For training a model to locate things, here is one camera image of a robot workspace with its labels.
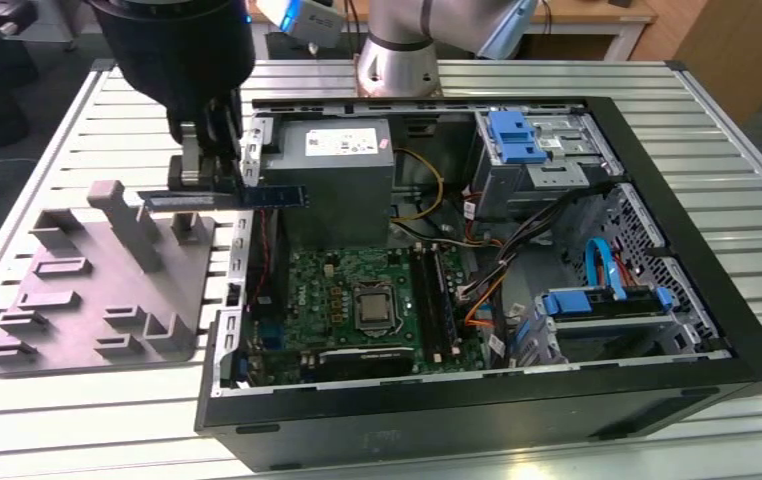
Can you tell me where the blue expansion slot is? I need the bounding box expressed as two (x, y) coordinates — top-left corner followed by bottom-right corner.
(255, 322), (286, 354)

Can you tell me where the CPU socket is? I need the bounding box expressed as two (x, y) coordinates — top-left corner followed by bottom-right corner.
(348, 279), (406, 340)

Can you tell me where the blue flat data wire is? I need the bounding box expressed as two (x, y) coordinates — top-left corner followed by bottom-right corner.
(582, 237), (628, 301)

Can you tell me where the black graphics card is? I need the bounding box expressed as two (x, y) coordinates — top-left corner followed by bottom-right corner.
(298, 344), (418, 384)

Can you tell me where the silver CPU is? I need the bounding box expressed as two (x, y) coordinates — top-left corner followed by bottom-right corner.
(352, 292), (398, 324)

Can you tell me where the grey power supply unit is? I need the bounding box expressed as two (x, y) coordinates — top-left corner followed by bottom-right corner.
(259, 118), (398, 251)

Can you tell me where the green motherboard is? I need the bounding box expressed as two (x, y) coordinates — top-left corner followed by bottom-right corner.
(245, 244), (488, 386)

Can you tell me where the hard disk in blue carrier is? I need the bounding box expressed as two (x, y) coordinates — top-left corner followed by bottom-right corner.
(537, 287), (676, 321)

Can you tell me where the black RAM slot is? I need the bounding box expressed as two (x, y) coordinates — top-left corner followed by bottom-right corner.
(410, 242), (440, 364)
(422, 243), (452, 362)

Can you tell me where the black PC case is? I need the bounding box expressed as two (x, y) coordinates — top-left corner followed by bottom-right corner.
(191, 94), (762, 474)

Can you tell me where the wooden cabinet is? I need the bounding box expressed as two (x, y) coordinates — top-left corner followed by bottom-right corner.
(632, 0), (762, 129)

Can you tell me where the metal drive cage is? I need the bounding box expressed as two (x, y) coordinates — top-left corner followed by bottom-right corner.
(472, 107), (625, 221)

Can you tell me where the grey parts rack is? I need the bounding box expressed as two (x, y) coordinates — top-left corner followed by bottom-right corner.
(0, 179), (231, 375)

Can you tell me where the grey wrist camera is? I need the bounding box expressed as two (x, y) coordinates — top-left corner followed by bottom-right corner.
(255, 0), (345, 49)

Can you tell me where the yellow wire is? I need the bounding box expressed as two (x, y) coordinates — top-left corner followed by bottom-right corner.
(392, 147), (446, 221)

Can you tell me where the metal disk bay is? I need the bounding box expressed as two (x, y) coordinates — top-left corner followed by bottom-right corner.
(509, 294), (714, 366)

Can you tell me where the blue plastic drive latch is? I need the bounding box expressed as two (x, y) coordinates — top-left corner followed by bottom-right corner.
(485, 109), (549, 166)

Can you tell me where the orange wire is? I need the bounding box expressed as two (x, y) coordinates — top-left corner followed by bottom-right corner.
(464, 282), (509, 329)

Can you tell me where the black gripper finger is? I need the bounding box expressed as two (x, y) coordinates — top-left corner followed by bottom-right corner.
(166, 119), (215, 192)
(209, 89), (247, 194)

